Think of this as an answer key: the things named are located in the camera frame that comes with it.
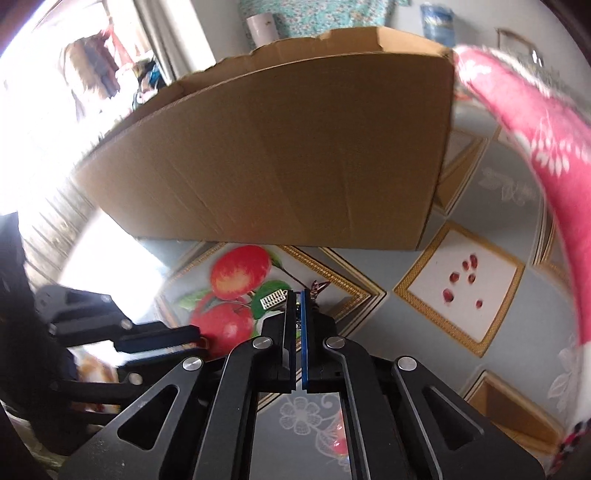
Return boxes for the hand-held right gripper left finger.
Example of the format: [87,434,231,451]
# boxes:
[58,290,297,480]

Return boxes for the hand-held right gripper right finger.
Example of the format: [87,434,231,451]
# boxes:
[298,288,546,480]

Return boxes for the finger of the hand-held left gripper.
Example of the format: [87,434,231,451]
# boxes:
[36,285,203,346]
[55,344,209,408]

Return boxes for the silver rhinestone hair clip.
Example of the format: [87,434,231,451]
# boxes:
[259,289,286,311]

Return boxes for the small metal clasp charm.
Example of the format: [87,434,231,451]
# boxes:
[310,279,332,308]

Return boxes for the brown cardboard box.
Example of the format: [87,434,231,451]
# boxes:
[76,25,456,253]

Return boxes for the pile of dark clothes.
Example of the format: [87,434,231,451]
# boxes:
[131,57,168,110]

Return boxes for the hanging clothes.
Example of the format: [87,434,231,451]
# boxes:
[64,18,136,117]

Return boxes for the pink floral blanket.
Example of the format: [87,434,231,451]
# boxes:
[451,44,591,477]

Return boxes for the teal floral cloth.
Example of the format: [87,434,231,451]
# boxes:
[237,0,410,40]

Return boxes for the blue water bottle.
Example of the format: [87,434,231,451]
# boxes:
[420,4,456,47]

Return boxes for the grey glitter handbag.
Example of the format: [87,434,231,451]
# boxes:
[496,28,570,95]

